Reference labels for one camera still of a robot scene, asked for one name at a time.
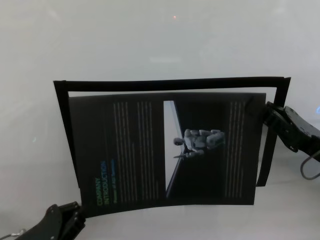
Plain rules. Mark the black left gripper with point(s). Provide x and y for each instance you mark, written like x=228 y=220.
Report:
x=60 y=221

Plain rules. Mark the black company introduction poster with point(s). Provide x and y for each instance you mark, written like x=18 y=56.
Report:
x=162 y=150

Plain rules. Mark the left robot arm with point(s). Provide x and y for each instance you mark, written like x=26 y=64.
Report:
x=17 y=235

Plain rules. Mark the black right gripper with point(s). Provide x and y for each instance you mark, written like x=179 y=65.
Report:
x=292 y=127

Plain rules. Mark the black tape frame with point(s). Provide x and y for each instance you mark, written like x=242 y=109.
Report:
x=175 y=85

